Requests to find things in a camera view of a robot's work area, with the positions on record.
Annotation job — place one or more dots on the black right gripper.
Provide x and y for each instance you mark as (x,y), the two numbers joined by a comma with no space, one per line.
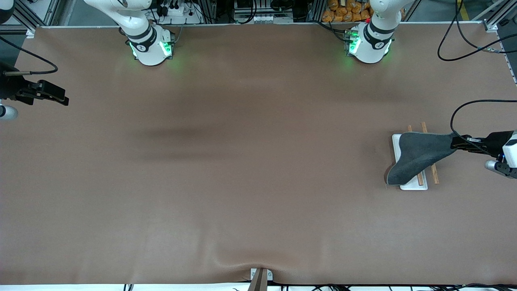
(10,87)

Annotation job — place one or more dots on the grey and purple microfibre towel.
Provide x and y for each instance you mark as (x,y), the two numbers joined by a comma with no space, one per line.
(420,153)

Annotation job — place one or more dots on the metal table edge bracket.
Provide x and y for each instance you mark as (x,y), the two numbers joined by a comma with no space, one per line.
(260,278)

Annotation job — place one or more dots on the aluminium frame profile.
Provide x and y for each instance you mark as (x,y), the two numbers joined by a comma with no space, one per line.
(494,22)
(32,16)

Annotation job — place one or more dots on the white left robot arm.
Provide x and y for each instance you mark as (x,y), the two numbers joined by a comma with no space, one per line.
(373,40)

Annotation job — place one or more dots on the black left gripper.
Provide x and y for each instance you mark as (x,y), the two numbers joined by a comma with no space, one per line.
(493,143)

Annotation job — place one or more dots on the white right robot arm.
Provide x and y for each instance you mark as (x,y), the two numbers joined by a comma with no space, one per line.
(149,40)

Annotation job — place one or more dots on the orange snack bags pile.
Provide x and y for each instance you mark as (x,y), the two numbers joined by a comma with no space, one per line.
(343,11)

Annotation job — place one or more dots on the brown table cover mat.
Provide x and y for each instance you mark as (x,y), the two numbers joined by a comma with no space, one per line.
(242,202)

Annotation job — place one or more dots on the white power strip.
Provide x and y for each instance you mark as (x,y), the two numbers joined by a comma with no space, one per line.
(177,11)

